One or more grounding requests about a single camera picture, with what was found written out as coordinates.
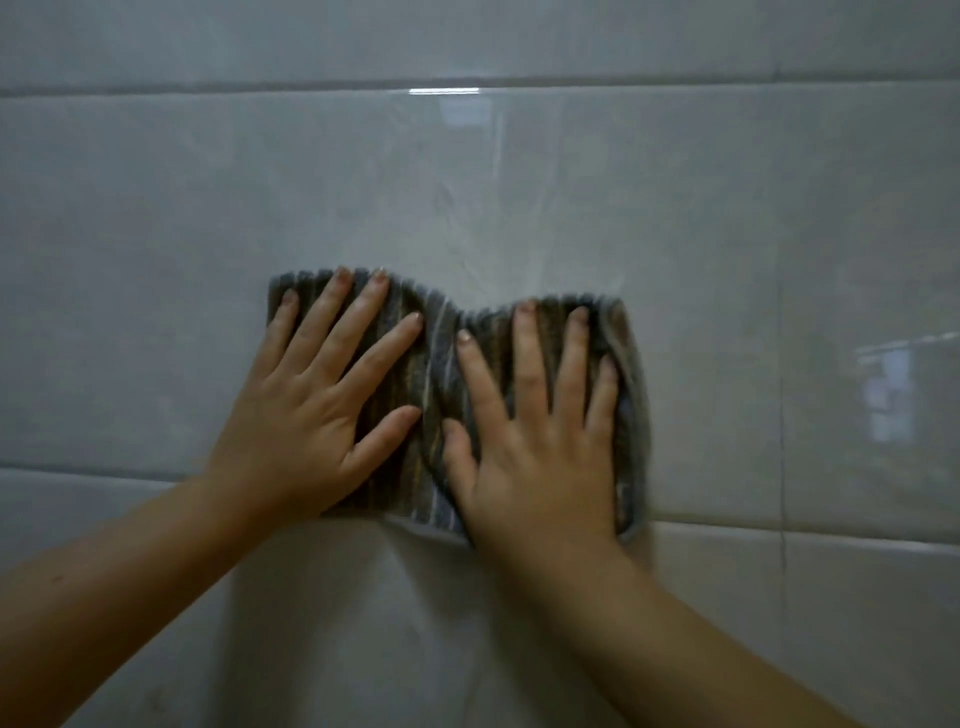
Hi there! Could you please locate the person's left hand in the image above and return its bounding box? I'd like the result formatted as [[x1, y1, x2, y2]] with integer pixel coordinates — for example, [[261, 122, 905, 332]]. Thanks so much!
[[204, 266, 426, 526]]

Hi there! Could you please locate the person's right hand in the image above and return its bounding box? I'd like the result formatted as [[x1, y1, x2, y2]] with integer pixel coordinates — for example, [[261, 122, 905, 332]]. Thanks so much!
[[441, 300, 621, 565]]

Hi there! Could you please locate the grey striped cleaning cloth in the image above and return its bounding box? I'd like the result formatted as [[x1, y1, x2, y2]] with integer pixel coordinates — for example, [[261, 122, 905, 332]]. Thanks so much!
[[267, 267, 652, 543]]

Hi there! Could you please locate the person's right forearm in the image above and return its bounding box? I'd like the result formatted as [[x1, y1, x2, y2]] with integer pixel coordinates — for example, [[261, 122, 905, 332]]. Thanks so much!
[[472, 536, 864, 728]]

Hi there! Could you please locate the person's left forearm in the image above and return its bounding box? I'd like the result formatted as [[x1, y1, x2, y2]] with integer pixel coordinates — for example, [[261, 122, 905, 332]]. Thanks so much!
[[0, 476, 301, 728]]

